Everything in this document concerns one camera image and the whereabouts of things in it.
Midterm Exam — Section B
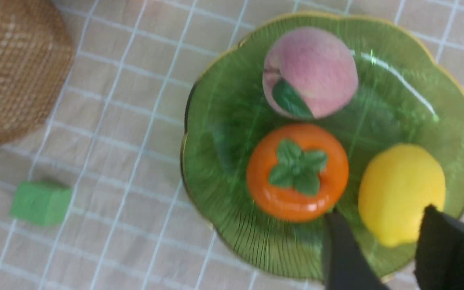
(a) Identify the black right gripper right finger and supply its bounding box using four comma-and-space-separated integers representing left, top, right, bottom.
414, 205, 464, 290

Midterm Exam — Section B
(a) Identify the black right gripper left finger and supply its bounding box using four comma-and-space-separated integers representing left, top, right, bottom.
322, 211, 388, 290

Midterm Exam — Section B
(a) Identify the yellow toy lemon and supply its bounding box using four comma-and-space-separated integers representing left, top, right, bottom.
358, 143, 446, 248

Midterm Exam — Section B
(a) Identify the orange toy persimmon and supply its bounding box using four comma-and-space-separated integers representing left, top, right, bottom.
246, 123, 349, 222

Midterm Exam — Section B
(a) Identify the pink toy peach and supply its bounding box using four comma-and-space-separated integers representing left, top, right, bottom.
263, 27, 359, 120

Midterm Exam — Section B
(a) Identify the green glass leaf plate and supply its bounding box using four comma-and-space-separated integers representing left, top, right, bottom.
181, 11, 464, 282

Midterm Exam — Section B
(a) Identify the green foam cube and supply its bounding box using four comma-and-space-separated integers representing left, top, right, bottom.
10, 180, 72, 226

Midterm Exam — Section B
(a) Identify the woven rattan basket green lining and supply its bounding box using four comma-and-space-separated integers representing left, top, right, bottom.
0, 0, 75, 145

